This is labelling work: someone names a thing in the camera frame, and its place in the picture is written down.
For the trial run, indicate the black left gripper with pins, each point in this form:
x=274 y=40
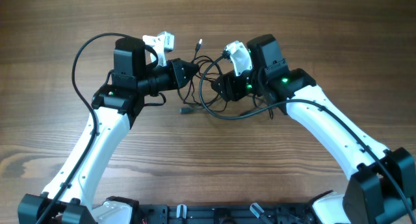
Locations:
x=177 y=79

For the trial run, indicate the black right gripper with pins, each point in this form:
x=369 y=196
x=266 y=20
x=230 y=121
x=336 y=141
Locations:
x=231 y=89

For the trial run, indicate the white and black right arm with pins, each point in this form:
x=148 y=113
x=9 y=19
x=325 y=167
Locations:
x=381 y=182

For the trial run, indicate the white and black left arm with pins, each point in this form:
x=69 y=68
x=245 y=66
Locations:
x=69 y=196

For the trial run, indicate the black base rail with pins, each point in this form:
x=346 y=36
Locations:
x=290 y=213

